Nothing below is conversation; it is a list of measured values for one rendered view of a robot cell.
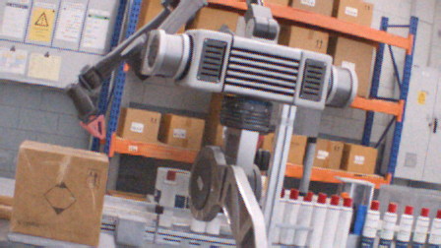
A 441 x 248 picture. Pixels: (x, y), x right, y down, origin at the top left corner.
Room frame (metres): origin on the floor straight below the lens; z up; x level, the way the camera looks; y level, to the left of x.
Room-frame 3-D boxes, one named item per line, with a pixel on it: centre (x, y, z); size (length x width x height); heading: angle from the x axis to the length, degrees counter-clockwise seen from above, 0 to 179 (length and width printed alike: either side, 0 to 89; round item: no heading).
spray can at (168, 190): (2.73, 0.34, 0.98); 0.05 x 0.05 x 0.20
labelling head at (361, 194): (3.01, -0.32, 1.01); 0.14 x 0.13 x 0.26; 105
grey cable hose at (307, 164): (2.76, -0.12, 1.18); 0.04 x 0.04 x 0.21
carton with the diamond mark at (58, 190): (2.35, 0.66, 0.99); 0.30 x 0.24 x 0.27; 105
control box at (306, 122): (2.76, -0.06, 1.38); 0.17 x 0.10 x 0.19; 160
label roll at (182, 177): (3.32, 0.37, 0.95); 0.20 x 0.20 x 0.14
